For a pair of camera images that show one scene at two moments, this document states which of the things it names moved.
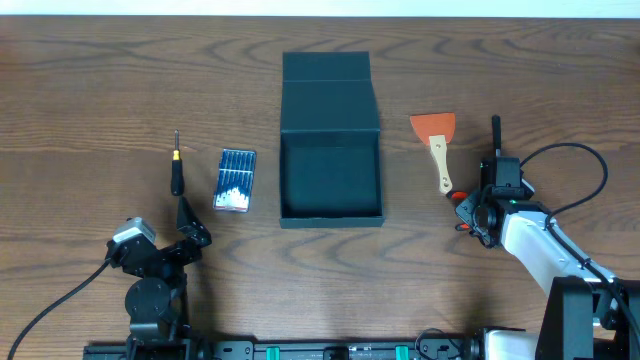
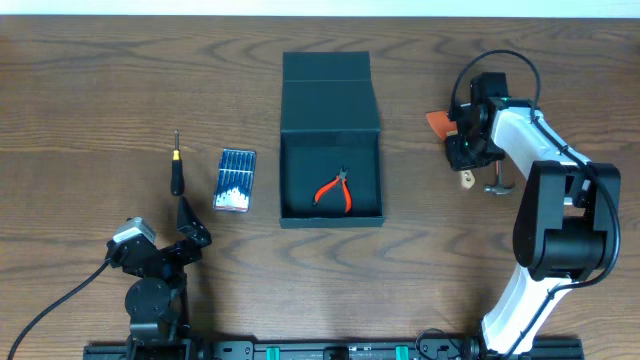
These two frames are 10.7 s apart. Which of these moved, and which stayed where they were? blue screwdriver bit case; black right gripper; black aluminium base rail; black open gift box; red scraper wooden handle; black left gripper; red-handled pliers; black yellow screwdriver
Moved: red-handled pliers; red scraper wooden handle; black right gripper
Stayed: black aluminium base rail; black open gift box; blue screwdriver bit case; black yellow screwdriver; black left gripper
